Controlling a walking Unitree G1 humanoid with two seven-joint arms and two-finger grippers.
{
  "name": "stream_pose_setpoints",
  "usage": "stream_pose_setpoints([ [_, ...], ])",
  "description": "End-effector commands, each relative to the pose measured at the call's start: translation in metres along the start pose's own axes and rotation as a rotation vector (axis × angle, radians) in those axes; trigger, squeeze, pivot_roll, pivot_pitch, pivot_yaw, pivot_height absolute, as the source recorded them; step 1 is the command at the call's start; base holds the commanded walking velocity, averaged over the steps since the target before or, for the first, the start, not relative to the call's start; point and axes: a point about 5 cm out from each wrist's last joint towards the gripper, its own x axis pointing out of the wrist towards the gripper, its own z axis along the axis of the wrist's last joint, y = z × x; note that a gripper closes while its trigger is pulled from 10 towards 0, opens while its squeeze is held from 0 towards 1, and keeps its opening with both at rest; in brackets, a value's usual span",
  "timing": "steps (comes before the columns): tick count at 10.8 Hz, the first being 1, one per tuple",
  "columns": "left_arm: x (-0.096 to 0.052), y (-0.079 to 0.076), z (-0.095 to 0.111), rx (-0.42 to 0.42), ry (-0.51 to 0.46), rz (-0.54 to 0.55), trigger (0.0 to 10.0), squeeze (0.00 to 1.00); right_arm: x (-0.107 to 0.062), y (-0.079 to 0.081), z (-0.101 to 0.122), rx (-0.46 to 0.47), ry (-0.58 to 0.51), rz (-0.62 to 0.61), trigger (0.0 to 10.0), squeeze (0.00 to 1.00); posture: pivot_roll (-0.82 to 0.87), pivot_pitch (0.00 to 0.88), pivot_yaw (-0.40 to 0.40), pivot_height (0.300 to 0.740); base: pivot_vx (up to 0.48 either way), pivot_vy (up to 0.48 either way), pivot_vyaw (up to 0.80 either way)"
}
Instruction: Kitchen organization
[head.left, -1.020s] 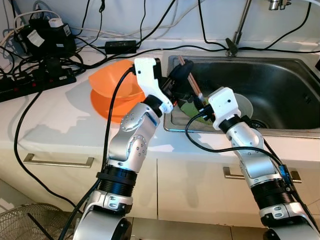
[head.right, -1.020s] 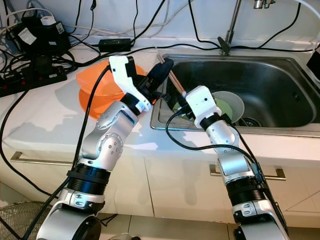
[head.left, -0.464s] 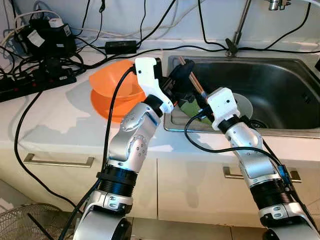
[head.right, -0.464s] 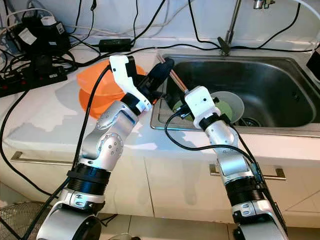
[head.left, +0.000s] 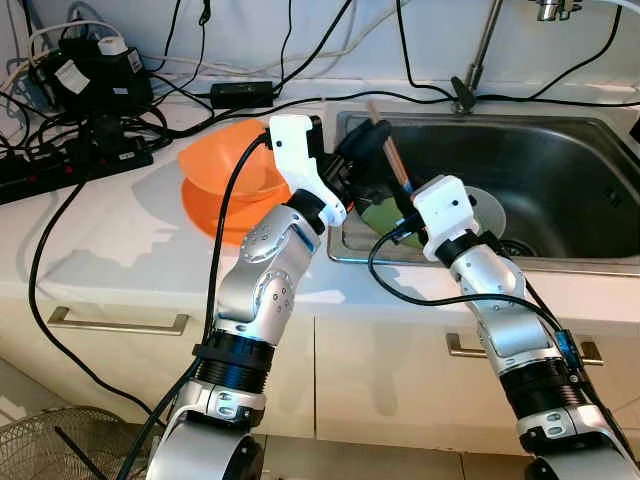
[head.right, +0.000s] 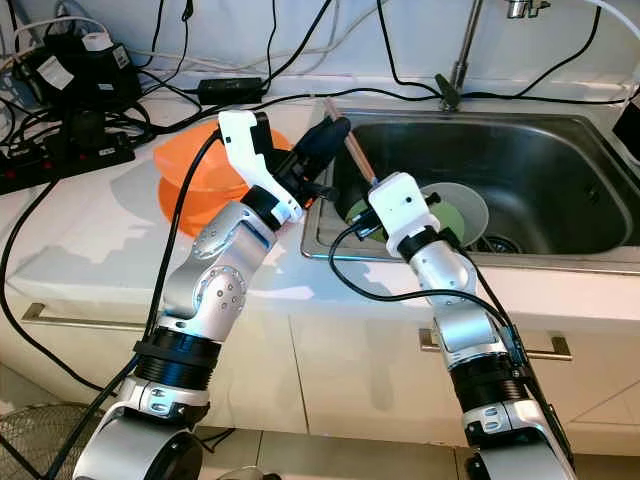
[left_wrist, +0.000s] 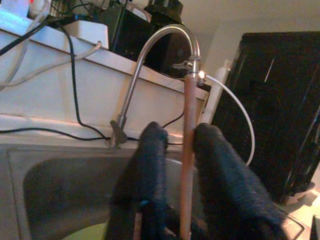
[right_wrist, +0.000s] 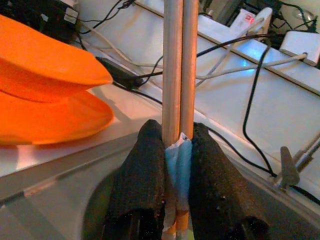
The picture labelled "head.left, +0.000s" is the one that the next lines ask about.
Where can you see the wooden chopstick with steel tip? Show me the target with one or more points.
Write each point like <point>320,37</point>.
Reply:
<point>400,170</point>

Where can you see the orange plastic bowl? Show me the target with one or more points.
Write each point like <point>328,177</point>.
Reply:
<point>225,160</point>

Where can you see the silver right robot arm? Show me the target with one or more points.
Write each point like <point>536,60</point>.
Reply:
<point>500,290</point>

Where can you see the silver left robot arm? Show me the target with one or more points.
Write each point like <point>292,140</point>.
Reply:
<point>265,270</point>

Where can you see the white kitchen cabinet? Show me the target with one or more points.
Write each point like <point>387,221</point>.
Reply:
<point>400,400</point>

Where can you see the green plate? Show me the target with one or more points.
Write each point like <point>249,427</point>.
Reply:
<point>380,218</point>

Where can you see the translucent white bowl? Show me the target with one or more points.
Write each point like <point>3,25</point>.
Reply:
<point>495,210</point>

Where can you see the sink drain strainer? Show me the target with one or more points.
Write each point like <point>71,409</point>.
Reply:
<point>518,247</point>

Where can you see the slim steel faucet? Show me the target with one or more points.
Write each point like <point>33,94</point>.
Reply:
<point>478,60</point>

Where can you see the black power adapter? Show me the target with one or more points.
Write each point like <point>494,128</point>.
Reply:
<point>243,96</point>

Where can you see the stainless steel sink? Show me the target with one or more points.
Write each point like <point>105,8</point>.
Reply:
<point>570,170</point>

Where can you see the black power strip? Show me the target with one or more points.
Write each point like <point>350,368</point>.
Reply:
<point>50,178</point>

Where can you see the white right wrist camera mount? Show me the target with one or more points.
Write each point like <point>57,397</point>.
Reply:
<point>445,205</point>

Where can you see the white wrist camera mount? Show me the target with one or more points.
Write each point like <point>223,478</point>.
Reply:
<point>295,150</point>
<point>445,205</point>

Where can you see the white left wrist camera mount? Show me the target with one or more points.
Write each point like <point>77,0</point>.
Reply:
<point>295,150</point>

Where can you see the chrome wall tap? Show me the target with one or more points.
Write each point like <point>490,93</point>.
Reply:
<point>555,10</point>

